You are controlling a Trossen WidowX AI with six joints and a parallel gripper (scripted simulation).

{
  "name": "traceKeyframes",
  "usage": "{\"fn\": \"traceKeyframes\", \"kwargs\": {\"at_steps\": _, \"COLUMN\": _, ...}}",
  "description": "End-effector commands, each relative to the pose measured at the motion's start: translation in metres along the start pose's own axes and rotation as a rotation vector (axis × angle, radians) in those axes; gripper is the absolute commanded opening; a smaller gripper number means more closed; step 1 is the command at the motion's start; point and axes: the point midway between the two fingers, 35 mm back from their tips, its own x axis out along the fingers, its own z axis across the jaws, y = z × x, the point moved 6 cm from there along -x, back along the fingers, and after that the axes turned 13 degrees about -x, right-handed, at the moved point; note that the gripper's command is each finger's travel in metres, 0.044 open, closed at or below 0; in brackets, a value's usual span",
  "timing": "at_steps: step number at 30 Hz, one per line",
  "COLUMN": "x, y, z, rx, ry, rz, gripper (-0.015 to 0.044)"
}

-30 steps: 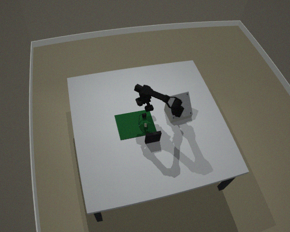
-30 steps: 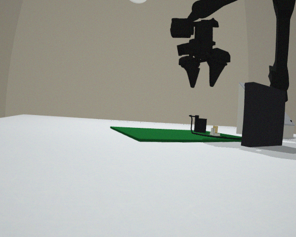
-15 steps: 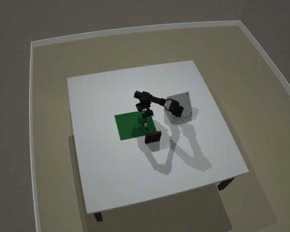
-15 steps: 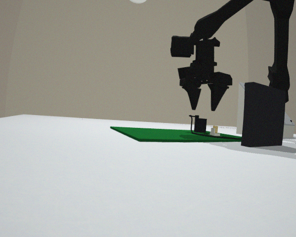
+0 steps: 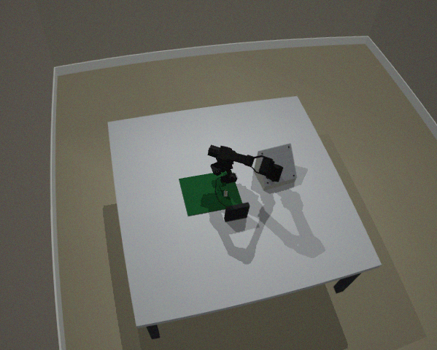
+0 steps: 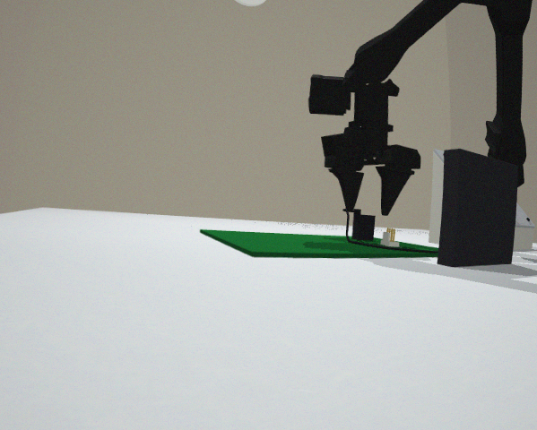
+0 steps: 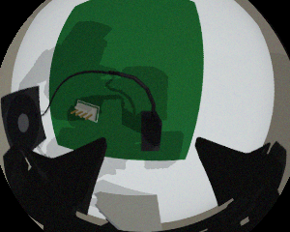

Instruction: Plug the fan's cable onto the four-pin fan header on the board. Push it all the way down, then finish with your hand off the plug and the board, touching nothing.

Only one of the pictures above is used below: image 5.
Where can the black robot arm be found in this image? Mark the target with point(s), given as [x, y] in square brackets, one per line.
[227, 155]

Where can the green circuit board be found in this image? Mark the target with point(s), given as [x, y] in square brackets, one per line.
[200, 197]

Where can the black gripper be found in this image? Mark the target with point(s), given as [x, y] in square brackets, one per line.
[229, 177]

